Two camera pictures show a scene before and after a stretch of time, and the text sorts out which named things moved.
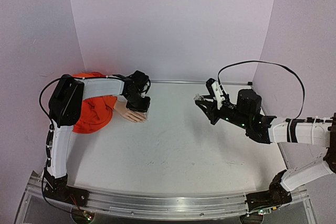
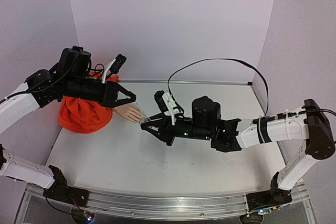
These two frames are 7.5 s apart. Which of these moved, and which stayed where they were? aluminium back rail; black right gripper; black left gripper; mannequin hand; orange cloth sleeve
Moved: black right gripper; black left gripper
Stayed: orange cloth sleeve; aluminium back rail; mannequin hand
